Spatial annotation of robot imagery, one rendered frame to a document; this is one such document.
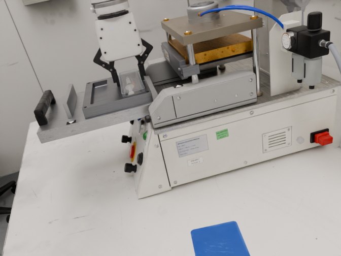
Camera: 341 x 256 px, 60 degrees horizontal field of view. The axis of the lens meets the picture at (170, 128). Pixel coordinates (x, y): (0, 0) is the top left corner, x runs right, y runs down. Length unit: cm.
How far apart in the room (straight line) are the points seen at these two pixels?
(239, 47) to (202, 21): 11
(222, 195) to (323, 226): 22
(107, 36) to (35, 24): 151
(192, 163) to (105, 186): 26
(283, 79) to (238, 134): 17
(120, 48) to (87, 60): 152
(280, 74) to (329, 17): 57
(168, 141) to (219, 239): 23
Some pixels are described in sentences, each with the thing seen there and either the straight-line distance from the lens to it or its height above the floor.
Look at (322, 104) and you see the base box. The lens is 81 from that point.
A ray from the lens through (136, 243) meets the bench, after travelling 67.
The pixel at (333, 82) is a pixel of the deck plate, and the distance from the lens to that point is 82.
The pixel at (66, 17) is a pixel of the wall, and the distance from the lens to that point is 222.
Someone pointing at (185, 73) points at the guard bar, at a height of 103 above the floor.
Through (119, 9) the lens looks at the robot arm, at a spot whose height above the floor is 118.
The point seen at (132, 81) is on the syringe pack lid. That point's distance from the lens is 77.
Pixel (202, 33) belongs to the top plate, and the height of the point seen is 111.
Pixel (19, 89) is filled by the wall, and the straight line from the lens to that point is 232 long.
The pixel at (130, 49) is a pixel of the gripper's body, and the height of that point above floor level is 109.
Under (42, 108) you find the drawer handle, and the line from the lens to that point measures 76.
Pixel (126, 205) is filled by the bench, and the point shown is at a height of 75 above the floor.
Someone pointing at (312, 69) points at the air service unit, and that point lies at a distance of 64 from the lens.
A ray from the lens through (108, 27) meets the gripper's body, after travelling 74.
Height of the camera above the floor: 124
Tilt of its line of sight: 28 degrees down
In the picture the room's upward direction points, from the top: 12 degrees counter-clockwise
